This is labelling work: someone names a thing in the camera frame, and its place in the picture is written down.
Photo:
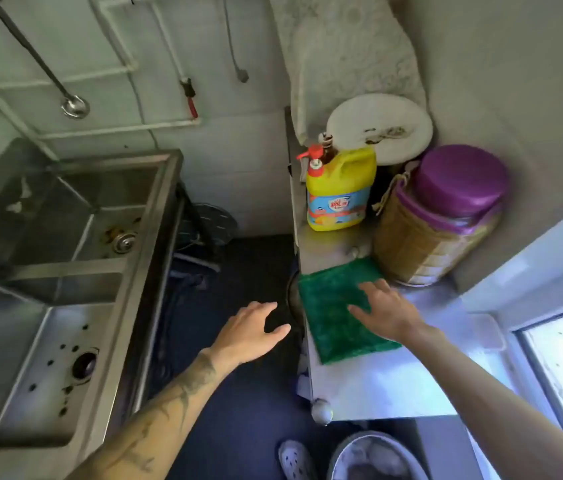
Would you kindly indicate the person's left forearm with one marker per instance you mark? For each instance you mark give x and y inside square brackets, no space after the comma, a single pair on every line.
[161,419]

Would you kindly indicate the yellow detergent pump bottle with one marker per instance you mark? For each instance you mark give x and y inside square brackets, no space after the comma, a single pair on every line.
[341,179]

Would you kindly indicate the person's left hand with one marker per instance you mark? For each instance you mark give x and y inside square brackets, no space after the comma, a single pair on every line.
[246,334]

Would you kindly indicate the person's right forearm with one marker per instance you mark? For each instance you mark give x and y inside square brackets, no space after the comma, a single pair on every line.
[486,409]

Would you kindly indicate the white patterned cloth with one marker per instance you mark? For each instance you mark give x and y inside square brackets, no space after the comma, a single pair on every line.
[351,49]

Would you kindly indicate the white round plate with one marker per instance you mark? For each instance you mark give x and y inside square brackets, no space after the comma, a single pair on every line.
[376,124]

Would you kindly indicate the grey round slotted cover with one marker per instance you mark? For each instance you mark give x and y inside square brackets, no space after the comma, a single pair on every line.
[214,222]

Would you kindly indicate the green scouring cloth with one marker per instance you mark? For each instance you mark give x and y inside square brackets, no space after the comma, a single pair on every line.
[331,314]

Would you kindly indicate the stainless steel sink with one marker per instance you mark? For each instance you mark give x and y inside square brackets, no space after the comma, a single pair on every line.
[86,229]
[26,344]

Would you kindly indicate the person's right hand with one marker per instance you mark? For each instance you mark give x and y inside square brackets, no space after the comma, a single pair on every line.
[391,314]

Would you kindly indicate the brown glass bottle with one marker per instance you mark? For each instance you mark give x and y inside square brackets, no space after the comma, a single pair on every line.
[328,144]

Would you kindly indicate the purple-lidded wicker jar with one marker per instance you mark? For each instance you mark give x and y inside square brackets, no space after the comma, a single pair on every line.
[441,209]

